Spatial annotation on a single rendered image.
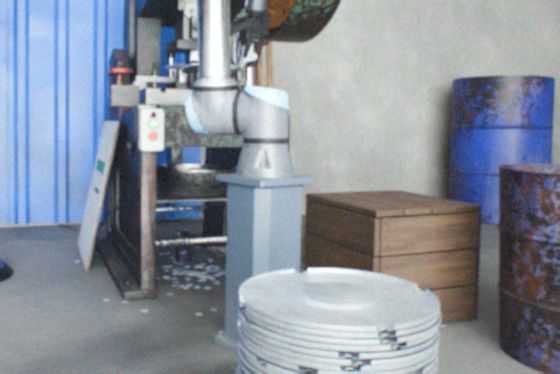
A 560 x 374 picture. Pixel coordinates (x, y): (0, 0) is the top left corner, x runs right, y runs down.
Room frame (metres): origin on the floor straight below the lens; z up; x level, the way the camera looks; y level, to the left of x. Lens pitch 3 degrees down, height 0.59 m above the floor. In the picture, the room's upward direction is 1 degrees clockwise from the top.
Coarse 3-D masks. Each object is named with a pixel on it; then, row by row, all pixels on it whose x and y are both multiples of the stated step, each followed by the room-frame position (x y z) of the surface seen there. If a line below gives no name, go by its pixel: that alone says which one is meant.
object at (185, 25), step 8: (192, 0) 2.16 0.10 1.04; (192, 8) 2.15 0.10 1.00; (176, 16) 2.23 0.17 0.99; (184, 16) 2.15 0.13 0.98; (192, 16) 2.13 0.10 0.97; (176, 24) 2.24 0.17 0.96; (184, 24) 2.15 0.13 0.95; (192, 24) 2.13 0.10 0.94; (176, 32) 2.24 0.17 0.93; (184, 32) 2.15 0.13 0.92; (192, 32) 2.13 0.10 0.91
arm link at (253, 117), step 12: (240, 96) 1.48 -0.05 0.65; (252, 96) 1.46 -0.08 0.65; (264, 96) 1.44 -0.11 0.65; (276, 96) 1.45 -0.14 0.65; (240, 108) 1.46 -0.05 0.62; (252, 108) 1.45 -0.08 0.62; (264, 108) 1.44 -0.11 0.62; (276, 108) 1.45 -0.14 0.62; (288, 108) 1.48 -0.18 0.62; (240, 120) 1.46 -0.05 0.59; (252, 120) 1.45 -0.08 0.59; (264, 120) 1.44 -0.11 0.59; (276, 120) 1.45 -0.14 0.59; (240, 132) 1.49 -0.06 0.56; (252, 132) 1.46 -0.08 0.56; (264, 132) 1.44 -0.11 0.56; (276, 132) 1.45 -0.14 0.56
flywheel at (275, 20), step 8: (272, 0) 2.47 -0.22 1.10; (280, 0) 2.39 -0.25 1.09; (288, 0) 2.23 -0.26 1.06; (272, 8) 2.47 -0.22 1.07; (280, 8) 2.39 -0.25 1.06; (288, 8) 2.23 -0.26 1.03; (272, 16) 2.38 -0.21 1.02; (280, 16) 2.30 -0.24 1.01; (272, 24) 2.38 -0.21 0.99; (280, 24) 2.31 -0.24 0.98
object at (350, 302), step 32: (256, 288) 0.88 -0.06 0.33; (288, 288) 0.88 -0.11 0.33; (320, 288) 0.86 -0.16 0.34; (352, 288) 0.86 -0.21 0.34; (384, 288) 0.89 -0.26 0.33; (416, 288) 0.89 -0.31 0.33; (288, 320) 0.73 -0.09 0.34; (320, 320) 0.74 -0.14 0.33; (352, 320) 0.74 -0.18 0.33; (384, 320) 0.74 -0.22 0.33; (416, 320) 0.72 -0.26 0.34
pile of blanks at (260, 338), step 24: (240, 312) 0.83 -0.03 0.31; (240, 336) 0.82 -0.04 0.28; (264, 336) 0.76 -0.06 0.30; (288, 336) 0.75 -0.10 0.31; (312, 336) 0.71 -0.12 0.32; (336, 336) 0.70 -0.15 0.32; (360, 336) 0.70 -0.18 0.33; (384, 336) 0.73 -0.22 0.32; (408, 336) 0.71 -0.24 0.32; (432, 336) 0.77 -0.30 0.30; (240, 360) 0.82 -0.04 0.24; (264, 360) 0.77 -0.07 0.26; (288, 360) 0.73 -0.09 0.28; (312, 360) 0.71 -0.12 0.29; (336, 360) 0.70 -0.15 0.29; (360, 360) 0.71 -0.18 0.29; (384, 360) 0.70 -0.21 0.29; (408, 360) 0.71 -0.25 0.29; (432, 360) 0.78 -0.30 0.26
